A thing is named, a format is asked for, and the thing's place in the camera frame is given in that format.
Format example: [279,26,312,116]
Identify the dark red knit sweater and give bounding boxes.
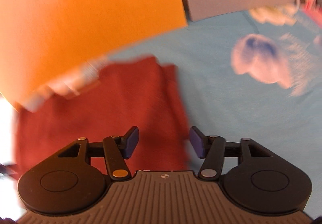
[14,57,188,174]

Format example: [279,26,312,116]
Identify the blue floral bed sheet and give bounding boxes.
[97,9,321,217]

